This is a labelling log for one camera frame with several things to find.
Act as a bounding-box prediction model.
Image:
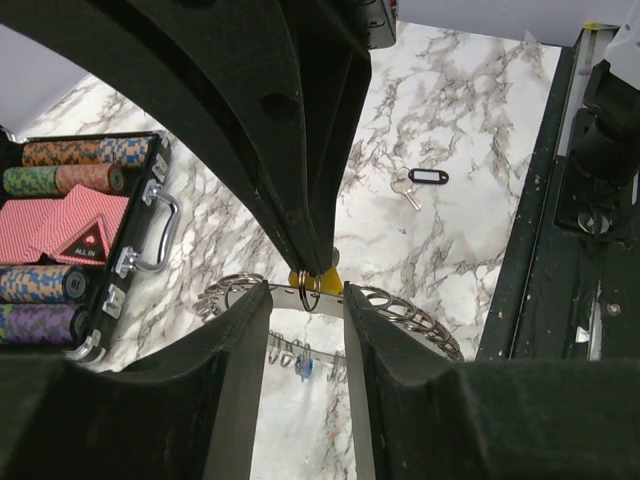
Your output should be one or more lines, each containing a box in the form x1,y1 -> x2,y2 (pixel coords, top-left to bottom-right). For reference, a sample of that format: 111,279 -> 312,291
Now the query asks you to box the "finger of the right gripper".
281,1 -> 371,274
1,1 -> 313,270

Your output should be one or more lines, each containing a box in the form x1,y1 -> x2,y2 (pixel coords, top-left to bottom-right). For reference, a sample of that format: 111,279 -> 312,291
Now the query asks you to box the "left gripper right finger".
343,284 -> 639,479

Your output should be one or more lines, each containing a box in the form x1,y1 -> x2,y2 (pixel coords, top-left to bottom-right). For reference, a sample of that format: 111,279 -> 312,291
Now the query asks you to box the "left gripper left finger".
1,283 -> 273,479

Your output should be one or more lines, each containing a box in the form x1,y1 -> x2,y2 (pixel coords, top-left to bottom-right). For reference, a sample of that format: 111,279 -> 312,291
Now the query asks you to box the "metal disc with keyrings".
195,272 -> 464,384

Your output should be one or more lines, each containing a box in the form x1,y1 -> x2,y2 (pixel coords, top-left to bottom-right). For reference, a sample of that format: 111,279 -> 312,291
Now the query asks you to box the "key with yellow tag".
288,246 -> 344,296

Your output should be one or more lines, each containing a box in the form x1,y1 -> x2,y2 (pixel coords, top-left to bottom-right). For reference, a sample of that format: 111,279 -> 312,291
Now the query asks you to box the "small blue tag on disc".
294,355 -> 314,382

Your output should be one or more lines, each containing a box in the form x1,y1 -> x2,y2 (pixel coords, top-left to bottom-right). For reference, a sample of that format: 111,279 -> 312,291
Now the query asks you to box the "key with black tag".
390,167 -> 450,211

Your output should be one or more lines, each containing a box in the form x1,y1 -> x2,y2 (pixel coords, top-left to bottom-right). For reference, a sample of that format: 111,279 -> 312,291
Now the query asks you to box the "all in triangle button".
54,220 -> 109,265

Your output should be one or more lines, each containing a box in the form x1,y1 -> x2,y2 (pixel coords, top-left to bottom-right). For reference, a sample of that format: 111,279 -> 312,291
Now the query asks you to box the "black poker chip case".
1,130 -> 180,363

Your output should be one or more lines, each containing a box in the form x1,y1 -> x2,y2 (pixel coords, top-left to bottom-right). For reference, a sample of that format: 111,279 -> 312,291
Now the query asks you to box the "pink playing cards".
1,185 -> 129,265

